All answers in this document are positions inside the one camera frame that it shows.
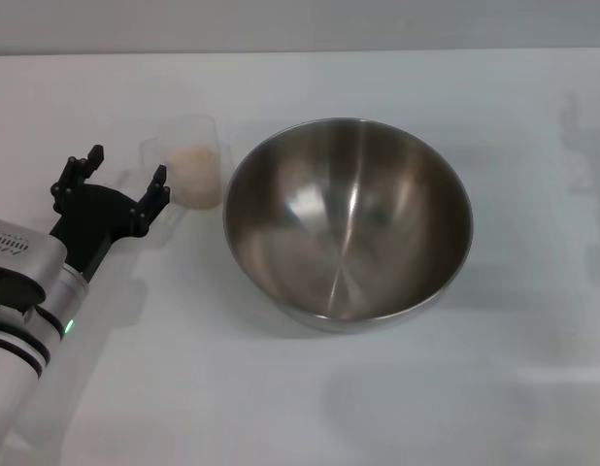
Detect clear plastic measuring cup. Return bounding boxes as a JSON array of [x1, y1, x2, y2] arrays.
[[138, 112, 224, 211]]

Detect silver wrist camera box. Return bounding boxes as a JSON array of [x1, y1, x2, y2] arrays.
[[0, 216, 69, 312]]

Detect stainless steel mixing bowl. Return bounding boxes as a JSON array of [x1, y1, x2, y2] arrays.
[[222, 116, 476, 334]]

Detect white rice grains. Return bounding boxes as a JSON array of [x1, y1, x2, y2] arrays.
[[166, 144, 221, 210]]

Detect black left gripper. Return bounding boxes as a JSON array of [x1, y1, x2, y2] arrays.
[[48, 144, 173, 285]]

